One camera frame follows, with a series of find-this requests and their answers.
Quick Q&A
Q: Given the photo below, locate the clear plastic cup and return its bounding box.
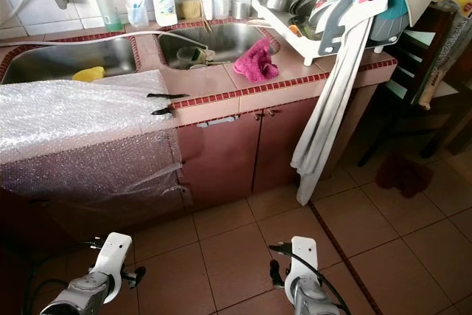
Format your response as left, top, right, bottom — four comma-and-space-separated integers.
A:
127, 1, 150, 30

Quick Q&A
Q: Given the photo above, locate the white cloth with car print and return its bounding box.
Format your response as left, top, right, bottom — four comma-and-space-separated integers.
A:
290, 0, 392, 207

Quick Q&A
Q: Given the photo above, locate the dark wooden chair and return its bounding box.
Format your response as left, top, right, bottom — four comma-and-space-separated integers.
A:
358, 1, 472, 168

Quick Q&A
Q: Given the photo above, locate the stainless steel sink basin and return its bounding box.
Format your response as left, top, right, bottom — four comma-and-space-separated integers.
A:
0, 37, 142, 86
155, 21, 274, 72

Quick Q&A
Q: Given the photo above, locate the steel cup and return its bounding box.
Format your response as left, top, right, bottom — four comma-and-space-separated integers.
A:
230, 0, 253, 21

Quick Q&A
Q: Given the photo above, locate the dark cup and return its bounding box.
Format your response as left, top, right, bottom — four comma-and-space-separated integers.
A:
173, 44, 215, 71

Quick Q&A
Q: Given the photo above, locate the clear plastic packet yellow label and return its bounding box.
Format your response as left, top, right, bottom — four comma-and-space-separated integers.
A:
417, 5, 464, 111

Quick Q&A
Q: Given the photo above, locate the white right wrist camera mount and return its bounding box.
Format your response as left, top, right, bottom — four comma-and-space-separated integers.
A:
288, 236, 319, 294

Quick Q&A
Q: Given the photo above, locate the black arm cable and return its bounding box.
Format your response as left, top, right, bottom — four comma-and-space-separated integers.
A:
269, 243, 355, 315
24, 238, 105, 315

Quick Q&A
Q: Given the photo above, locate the white cabinet handle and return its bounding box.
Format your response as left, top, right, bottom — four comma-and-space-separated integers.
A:
198, 114, 240, 129

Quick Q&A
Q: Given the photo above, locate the pink cabinet door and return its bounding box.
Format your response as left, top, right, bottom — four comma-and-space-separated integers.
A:
177, 108, 263, 209
251, 86, 358, 196

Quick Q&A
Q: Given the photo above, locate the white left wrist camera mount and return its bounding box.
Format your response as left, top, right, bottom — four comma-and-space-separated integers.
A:
92, 232, 132, 302

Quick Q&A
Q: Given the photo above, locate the steel pan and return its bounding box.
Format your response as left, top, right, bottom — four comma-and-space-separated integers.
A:
291, 0, 362, 39

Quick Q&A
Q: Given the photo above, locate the white dish rack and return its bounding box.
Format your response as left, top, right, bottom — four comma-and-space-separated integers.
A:
249, 0, 395, 67

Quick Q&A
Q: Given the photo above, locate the red floor rag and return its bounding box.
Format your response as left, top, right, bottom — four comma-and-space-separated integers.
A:
375, 154, 434, 199

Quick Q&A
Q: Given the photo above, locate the yellow sponge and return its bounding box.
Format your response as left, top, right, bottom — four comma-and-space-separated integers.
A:
176, 0, 201, 22

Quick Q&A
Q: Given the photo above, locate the yellow plastic cup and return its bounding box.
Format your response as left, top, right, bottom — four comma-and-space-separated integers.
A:
72, 66, 106, 83

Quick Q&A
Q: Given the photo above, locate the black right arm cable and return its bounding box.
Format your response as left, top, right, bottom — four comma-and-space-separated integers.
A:
269, 243, 355, 315

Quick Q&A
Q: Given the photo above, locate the clear bubble wrap sheet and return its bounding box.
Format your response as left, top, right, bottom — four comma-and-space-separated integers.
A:
0, 70, 185, 216

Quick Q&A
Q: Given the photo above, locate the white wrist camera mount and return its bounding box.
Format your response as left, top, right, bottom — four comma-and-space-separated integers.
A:
92, 232, 132, 302
288, 236, 319, 294

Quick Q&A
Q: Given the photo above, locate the pink cloth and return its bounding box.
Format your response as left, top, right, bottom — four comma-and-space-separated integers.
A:
232, 37, 281, 83

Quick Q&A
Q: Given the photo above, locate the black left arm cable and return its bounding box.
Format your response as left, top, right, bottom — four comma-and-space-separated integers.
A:
24, 238, 105, 315

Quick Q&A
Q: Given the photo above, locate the brown chopsticks bundle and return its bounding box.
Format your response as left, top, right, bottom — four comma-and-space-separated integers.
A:
198, 0, 209, 35

